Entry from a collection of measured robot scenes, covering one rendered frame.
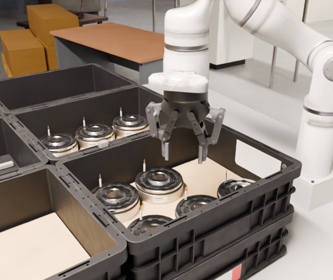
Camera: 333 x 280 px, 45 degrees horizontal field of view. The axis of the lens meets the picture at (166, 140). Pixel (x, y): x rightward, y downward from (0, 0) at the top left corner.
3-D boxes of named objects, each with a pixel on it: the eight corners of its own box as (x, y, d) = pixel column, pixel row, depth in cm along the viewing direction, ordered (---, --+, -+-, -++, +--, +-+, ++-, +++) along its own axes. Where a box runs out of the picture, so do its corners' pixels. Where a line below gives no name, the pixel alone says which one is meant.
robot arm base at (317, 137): (307, 157, 112) (317, 99, 104) (336, 171, 105) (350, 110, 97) (285, 167, 107) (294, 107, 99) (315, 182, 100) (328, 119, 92)
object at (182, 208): (206, 191, 83) (207, 189, 83) (240, 216, 75) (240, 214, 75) (165, 206, 78) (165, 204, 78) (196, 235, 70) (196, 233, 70)
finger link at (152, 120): (154, 100, 71) (165, 130, 73) (145, 103, 71) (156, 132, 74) (150, 106, 68) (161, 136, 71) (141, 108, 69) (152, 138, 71)
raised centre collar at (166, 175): (161, 170, 90) (161, 168, 89) (175, 179, 86) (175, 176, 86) (143, 177, 87) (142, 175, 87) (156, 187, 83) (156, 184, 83)
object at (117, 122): (136, 113, 121) (136, 111, 120) (155, 124, 113) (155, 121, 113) (106, 120, 115) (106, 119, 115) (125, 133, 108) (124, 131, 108)
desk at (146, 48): (115, 88, 399) (110, 21, 370) (203, 125, 319) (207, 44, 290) (58, 103, 362) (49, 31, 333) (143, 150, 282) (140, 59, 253)
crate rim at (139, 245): (205, 124, 101) (205, 115, 100) (304, 174, 79) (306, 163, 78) (53, 172, 80) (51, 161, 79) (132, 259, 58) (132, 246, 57)
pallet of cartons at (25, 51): (60, 56, 510) (54, 2, 480) (92, 79, 425) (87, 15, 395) (-6, 65, 473) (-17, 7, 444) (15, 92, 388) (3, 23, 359)
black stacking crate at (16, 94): (97, 94, 148) (94, 64, 143) (140, 120, 127) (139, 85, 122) (-15, 119, 128) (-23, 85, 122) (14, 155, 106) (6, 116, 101)
